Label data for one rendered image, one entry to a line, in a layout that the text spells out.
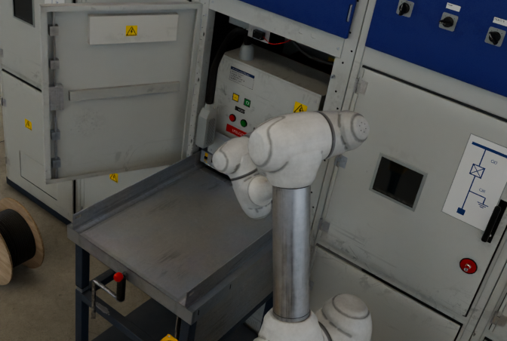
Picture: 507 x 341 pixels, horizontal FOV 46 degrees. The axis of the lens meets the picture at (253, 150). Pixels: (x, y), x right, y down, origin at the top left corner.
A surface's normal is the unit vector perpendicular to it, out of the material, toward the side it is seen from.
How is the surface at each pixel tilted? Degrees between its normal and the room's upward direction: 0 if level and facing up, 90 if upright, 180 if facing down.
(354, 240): 90
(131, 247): 0
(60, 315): 0
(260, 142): 84
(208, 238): 0
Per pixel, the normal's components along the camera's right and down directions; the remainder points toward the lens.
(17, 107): -0.59, 0.33
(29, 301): 0.15, -0.85
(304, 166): 0.52, 0.29
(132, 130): 0.49, 0.50
